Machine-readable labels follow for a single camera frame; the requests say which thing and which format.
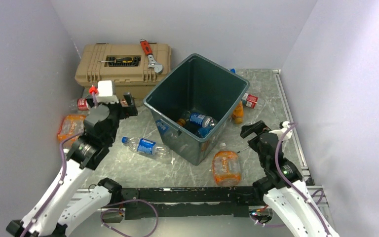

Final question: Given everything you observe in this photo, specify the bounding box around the red handled adjustable wrench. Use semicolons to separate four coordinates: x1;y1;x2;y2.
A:
140;38;163;74

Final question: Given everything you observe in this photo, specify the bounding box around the clear bottle light blue label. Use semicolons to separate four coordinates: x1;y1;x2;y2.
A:
195;127;214;138

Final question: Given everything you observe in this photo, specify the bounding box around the crushed orange bottle left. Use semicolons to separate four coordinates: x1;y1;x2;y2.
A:
57;114;86;143

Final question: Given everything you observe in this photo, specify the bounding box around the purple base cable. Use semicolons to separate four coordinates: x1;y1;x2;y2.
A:
99;199;160;237

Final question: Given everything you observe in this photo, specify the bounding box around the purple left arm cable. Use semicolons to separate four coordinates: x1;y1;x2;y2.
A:
19;93;99;237

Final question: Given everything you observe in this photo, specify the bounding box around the dark green plastic bin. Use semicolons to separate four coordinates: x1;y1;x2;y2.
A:
143;53;250;165

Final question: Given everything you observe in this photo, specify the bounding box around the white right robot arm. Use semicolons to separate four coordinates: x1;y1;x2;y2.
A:
240;120;339;237

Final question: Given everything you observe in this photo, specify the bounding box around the clear Pepsi bottle blue label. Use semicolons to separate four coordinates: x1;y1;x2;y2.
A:
121;137;169;158

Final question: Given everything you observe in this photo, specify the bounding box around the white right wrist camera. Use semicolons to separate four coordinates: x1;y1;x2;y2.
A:
269;121;296;141

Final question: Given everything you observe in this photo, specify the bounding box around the large orange bottle front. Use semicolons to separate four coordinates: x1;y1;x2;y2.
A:
212;143;241;187

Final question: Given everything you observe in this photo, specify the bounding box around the clear bottle red label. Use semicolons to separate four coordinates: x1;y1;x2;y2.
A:
69;98;94;112

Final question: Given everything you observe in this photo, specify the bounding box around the tan plastic toolbox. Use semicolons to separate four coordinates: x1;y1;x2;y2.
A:
75;43;172;99

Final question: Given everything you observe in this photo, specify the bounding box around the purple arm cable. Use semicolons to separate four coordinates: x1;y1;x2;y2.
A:
274;122;332;237
19;93;99;237

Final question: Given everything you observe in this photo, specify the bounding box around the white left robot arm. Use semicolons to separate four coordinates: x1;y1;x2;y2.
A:
6;92;138;237

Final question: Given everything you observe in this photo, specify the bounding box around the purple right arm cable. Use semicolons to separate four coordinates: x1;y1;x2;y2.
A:
274;122;332;237

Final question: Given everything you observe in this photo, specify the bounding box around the small orange juice bottle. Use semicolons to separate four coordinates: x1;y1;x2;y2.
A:
176;111;191;127

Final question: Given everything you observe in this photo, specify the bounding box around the black yellow screwdriver in toolbox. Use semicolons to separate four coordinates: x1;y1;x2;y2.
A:
100;57;134;64

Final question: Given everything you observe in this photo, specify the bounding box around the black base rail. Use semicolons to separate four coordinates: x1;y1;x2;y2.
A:
122;186;265;220

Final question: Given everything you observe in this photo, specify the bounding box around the Pepsi bottle blue cap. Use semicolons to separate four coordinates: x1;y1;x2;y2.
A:
189;113;217;128

